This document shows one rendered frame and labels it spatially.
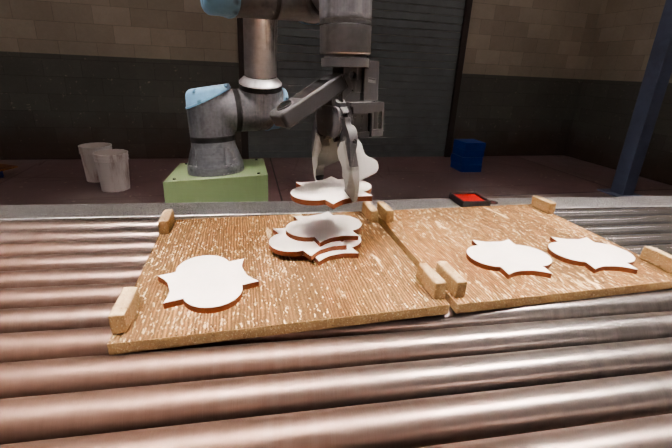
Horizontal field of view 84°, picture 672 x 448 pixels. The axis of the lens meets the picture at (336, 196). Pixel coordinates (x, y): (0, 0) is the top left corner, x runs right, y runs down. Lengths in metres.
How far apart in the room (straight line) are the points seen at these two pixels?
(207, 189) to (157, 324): 0.57
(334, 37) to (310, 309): 0.37
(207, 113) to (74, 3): 4.65
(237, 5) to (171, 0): 4.76
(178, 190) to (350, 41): 0.63
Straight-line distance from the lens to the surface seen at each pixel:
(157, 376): 0.48
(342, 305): 0.51
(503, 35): 6.47
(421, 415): 0.42
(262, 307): 0.50
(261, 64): 1.03
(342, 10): 0.56
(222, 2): 0.62
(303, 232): 0.63
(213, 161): 1.03
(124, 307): 0.50
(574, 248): 0.79
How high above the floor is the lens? 1.22
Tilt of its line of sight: 19 degrees down
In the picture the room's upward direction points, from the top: 3 degrees clockwise
